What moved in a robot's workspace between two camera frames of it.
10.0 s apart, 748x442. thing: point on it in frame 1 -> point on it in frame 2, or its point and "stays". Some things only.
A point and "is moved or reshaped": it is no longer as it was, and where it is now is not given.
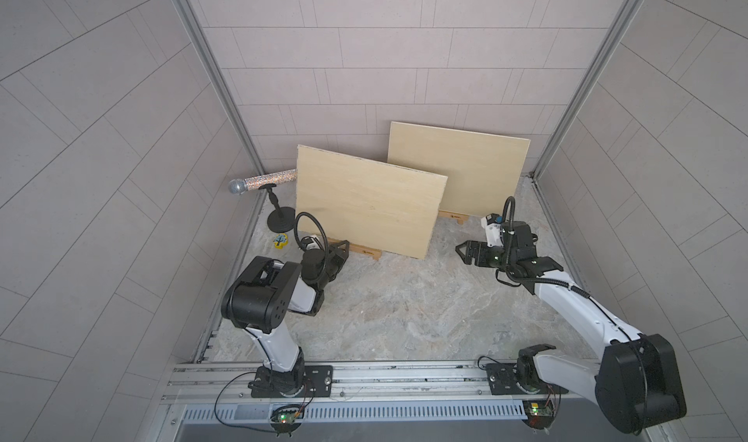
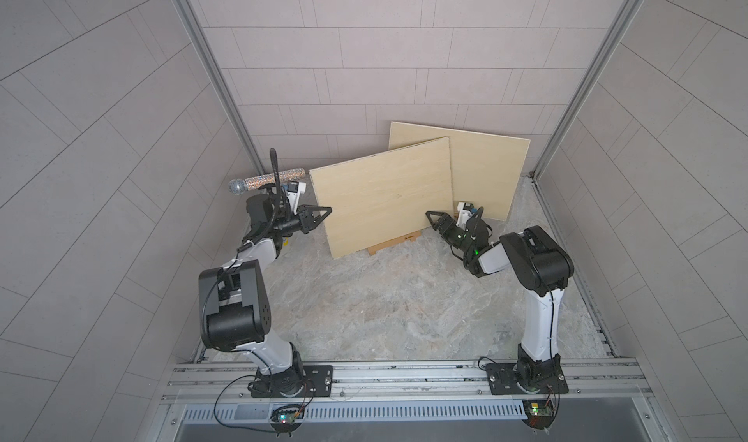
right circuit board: [540, 413] stays
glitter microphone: [241, 186] stays
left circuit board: [283, 419] stays
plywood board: [366, 203] is moved or reshaped
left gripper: [337, 258] -> [301, 221]
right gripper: [480, 250] -> [444, 224]
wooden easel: [374, 252] -> [413, 237]
